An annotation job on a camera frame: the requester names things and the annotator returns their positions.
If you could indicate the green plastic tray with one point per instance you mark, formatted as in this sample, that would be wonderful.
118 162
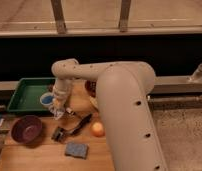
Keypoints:
26 97

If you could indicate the white blue tape roll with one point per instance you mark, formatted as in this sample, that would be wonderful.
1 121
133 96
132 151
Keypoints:
46 99

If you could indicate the blue sponge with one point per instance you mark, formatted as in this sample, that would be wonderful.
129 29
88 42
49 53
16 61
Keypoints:
77 150

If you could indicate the small brown object in tray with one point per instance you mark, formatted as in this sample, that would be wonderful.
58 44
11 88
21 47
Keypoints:
50 88

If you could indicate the small metal clip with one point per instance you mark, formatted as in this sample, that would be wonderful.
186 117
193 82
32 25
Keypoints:
69 111

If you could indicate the red bowl with contents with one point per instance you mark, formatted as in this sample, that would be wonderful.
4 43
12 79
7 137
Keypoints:
90 88

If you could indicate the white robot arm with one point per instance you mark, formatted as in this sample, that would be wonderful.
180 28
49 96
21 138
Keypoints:
121 92

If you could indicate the black handled brush tool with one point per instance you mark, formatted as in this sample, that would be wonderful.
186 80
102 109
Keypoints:
61 133

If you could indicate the purple bowl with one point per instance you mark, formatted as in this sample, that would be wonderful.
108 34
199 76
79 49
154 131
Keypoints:
26 129

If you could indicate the orange ball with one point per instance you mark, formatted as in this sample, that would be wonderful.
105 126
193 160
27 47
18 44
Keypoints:
97 129

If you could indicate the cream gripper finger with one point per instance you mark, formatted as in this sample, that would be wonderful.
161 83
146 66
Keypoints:
64 107
52 108

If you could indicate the grey towel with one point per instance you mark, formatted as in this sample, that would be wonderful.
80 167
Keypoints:
58 113

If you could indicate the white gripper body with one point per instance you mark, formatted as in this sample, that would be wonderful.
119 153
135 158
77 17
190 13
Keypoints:
61 92

